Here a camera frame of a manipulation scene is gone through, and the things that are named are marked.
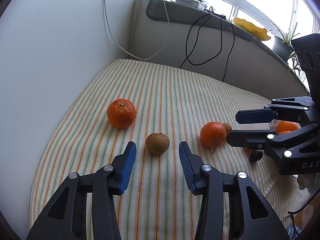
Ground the black cable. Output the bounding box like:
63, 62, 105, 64
221, 17, 236, 83
179, 12, 223, 69

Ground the black power adapter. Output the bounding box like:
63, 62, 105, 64
206, 7, 227, 21

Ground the potted spider plant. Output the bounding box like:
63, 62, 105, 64
266, 19, 303, 79

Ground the white cable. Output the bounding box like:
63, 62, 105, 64
102, 0, 171, 61

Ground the small mandarin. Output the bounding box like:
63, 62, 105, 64
107, 99, 137, 129
244, 147, 253, 153

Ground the brown longan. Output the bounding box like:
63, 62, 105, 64
145, 133, 170, 155
222, 123, 233, 135

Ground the mandarin with stem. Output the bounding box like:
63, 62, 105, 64
200, 122, 227, 153

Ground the large orange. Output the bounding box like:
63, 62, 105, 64
276, 121, 299, 134

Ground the yellow bowl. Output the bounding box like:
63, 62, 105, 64
233, 17, 271, 41

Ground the striped cloth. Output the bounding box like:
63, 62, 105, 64
30, 59, 309, 239

